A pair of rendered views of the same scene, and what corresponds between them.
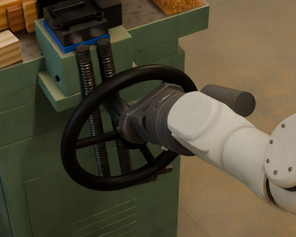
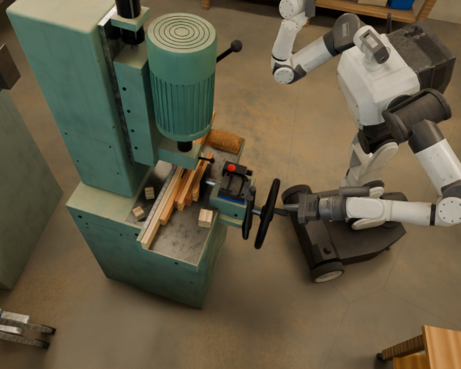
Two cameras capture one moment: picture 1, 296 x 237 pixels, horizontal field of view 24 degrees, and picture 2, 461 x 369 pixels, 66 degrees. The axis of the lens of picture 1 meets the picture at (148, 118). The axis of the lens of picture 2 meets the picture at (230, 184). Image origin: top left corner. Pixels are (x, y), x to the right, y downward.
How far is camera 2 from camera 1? 0.98 m
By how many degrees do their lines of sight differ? 36
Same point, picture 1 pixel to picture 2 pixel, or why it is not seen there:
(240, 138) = (399, 209)
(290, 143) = (453, 209)
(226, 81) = not seen: hidden behind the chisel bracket
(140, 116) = (313, 214)
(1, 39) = (205, 216)
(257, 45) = not seen: hidden behind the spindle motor
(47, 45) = (227, 204)
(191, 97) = (357, 201)
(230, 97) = (364, 192)
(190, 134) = (376, 217)
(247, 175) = (416, 221)
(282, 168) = (455, 219)
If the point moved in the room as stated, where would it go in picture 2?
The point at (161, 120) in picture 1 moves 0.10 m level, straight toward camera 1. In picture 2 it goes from (336, 213) to (361, 234)
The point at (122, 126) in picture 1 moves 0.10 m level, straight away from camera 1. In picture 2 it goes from (303, 221) to (280, 203)
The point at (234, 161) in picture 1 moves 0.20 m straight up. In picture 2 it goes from (402, 218) to (439, 181)
